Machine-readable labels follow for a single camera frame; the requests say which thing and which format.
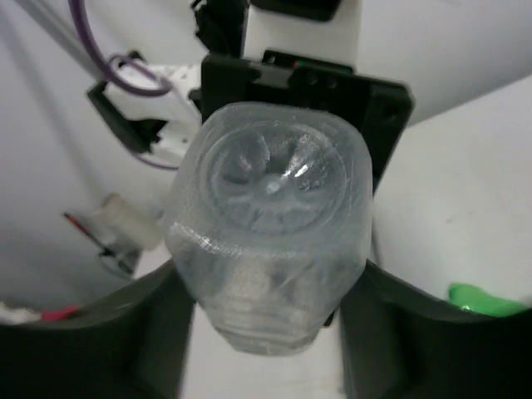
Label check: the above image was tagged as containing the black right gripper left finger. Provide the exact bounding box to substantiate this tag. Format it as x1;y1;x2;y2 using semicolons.
1;262;194;398

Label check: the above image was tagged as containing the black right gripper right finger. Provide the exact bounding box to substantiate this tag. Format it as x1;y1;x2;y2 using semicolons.
339;262;531;398

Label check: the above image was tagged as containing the green plastic bottle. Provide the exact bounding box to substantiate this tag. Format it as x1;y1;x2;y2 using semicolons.
447;283;531;318

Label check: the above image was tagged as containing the clear plastic bottle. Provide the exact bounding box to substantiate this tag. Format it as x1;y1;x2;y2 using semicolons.
165;102;373;357

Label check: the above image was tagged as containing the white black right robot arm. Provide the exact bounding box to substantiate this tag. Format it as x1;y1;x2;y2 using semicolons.
1;1;531;398

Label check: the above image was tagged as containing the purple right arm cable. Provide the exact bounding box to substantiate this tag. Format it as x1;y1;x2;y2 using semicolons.
68;0;184;170

